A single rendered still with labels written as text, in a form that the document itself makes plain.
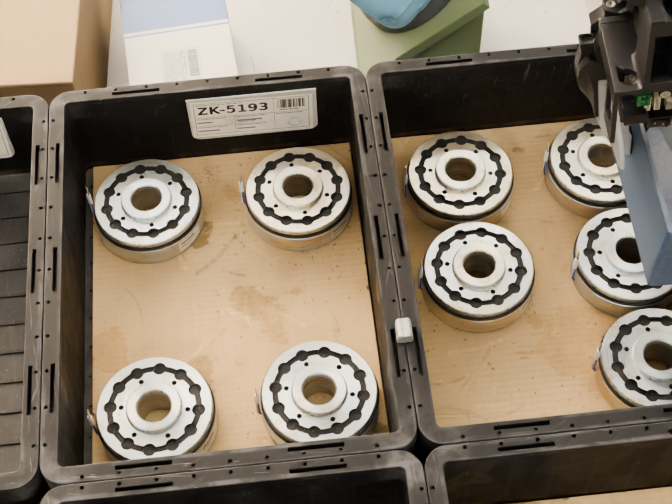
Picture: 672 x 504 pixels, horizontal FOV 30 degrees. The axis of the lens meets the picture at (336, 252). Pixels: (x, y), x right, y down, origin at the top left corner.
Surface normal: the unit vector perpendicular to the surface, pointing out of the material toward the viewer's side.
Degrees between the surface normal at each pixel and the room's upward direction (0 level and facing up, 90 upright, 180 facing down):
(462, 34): 90
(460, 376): 0
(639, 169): 89
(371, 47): 40
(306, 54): 0
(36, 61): 0
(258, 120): 90
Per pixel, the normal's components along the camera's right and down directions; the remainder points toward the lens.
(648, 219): -1.00, 0.07
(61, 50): -0.03, -0.54
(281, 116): 0.10, 0.84
